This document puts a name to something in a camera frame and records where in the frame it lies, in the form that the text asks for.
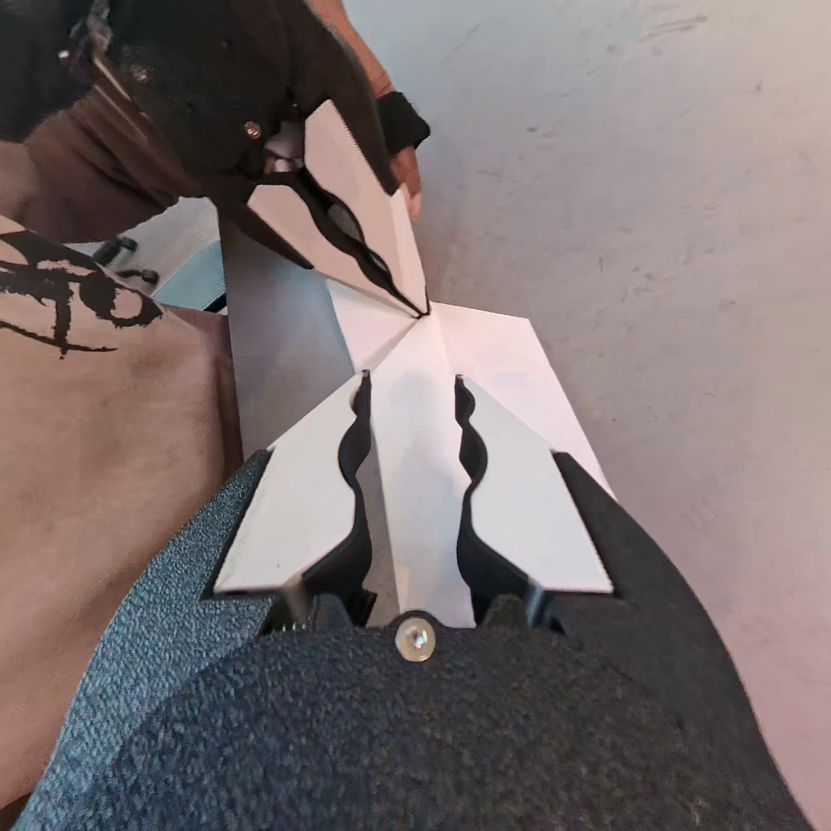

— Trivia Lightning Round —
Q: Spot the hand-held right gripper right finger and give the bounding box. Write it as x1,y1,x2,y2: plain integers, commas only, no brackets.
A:
454,374,614,627

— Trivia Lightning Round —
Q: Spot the person's left forearm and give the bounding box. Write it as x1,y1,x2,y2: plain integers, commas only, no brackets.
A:
0,87,218,246

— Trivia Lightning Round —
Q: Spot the grey desk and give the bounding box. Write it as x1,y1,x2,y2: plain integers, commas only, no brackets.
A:
217,0,831,825

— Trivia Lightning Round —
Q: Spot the person's left hand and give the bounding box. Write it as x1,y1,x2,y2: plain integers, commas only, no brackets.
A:
338,12,424,222

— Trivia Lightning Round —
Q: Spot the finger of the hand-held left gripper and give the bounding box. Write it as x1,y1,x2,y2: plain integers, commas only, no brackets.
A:
245,180,426,319
302,99,431,319

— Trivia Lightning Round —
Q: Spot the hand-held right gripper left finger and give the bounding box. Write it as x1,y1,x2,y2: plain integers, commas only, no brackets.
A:
213,370,379,627

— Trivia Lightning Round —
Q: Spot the white paper sheet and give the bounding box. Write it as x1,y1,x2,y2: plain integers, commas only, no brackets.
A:
325,279,616,631

